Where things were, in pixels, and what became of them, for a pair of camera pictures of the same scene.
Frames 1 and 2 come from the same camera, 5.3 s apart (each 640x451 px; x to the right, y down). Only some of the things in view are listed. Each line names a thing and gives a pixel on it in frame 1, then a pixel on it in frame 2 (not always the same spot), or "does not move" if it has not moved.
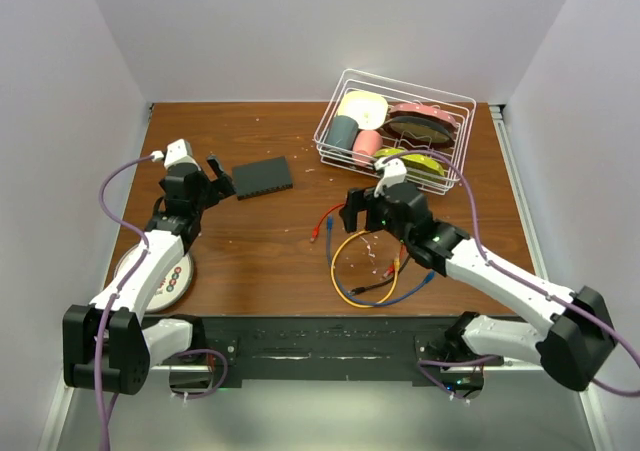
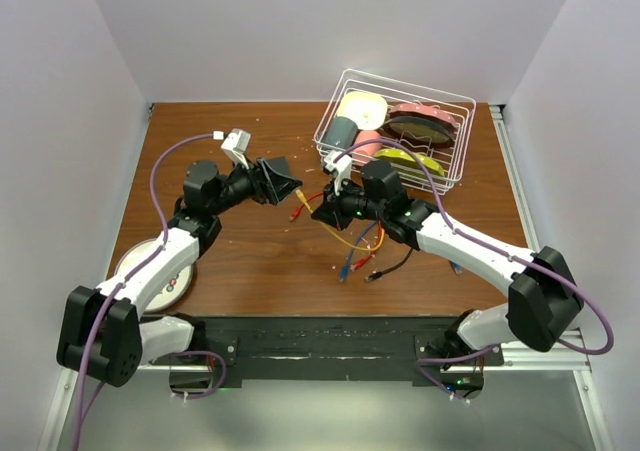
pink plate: x=427 y=109 does not move
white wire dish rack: x=371 y=119 does not move
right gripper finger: x=357 y=200 → x=327 y=210
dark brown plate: x=418 y=131 does not move
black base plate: x=331 y=347 does not move
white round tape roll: x=175 y=287 does not move
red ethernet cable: x=315 y=231 → x=296 y=210
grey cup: x=342 y=132 does not move
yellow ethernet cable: x=396 y=267 → x=300 y=195
